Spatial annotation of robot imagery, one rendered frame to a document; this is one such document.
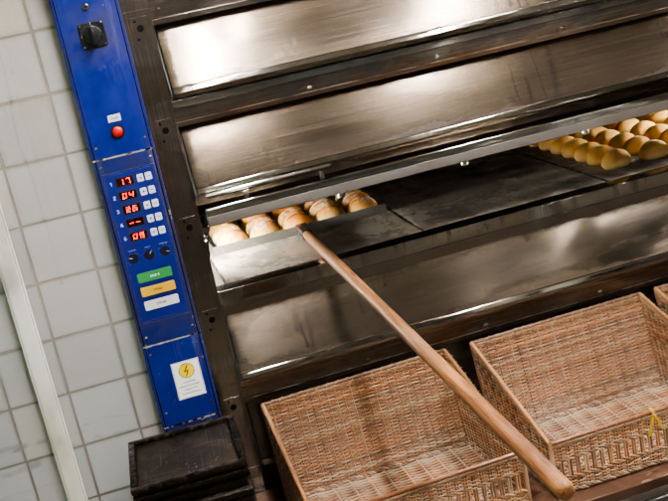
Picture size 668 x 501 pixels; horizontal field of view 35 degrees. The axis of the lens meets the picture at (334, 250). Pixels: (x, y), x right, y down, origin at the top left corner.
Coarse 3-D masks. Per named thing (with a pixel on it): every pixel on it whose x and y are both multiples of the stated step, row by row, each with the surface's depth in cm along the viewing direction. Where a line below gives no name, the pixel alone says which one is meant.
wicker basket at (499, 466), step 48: (336, 384) 293; (384, 384) 296; (432, 384) 299; (288, 432) 290; (336, 432) 292; (384, 432) 296; (432, 432) 298; (480, 432) 287; (288, 480) 273; (336, 480) 292; (384, 480) 289; (432, 480) 255; (480, 480) 259; (528, 480) 262
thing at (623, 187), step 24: (576, 192) 306; (600, 192) 305; (624, 192) 307; (480, 216) 302; (504, 216) 299; (528, 216) 301; (408, 240) 294; (432, 240) 295; (456, 240) 297; (312, 264) 289; (360, 264) 291; (240, 288) 284; (264, 288) 286
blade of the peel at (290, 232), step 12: (384, 204) 327; (336, 216) 324; (348, 216) 325; (360, 216) 326; (288, 228) 321; (312, 228) 323; (324, 228) 324; (252, 240) 319; (264, 240) 320; (276, 240) 321; (216, 252) 318; (228, 252) 318
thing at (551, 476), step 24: (312, 240) 303; (336, 264) 276; (360, 288) 254; (384, 312) 235; (408, 336) 219; (432, 360) 205; (456, 384) 192; (480, 408) 182; (504, 432) 172; (528, 456) 163; (552, 480) 155
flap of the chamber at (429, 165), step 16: (624, 112) 285; (640, 112) 286; (560, 128) 281; (576, 128) 282; (496, 144) 278; (512, 144) 279; (528, 144) 280; (432, 160) 274; (448, 160) 275; (464, 160) 276; (368, 176) 271; (384, 176) 272; (400, 176) 272; (320, 192) 268; (336, 192) 269; (256, 208) 265; (272, 208) 266; (208, 224) 264
